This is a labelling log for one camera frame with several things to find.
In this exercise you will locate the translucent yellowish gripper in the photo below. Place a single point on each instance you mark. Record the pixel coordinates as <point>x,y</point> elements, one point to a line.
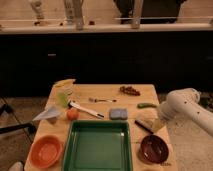
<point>158,123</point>

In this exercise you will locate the silver fork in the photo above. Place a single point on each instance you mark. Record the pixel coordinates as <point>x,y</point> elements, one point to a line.
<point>101,100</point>

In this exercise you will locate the orange tomato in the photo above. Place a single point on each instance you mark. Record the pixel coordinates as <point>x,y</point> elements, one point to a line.
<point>72,114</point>

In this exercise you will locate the yellow banana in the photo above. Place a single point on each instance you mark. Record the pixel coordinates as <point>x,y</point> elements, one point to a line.
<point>62,83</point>

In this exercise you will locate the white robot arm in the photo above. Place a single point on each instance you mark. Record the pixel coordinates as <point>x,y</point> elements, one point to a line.
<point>186,102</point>

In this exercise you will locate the brown grape cluster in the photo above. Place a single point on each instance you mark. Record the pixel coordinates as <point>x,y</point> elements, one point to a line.
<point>129,90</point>

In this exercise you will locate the orange bowl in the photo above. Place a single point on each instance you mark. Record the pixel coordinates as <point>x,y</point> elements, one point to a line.
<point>45,151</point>

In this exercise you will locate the black stand leg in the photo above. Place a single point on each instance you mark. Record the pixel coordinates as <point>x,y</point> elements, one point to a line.
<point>31,128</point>

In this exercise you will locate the green rectangular tray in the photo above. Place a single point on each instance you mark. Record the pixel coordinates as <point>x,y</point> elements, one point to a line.
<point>98,146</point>

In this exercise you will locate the blue sponge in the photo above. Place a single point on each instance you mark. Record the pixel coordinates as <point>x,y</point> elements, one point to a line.
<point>118,114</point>

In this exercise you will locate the white object at corner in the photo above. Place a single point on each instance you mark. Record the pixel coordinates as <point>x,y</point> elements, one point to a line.
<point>17,166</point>

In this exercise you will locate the green chili pepper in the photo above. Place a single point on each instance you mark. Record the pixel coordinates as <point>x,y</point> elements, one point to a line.
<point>146,105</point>

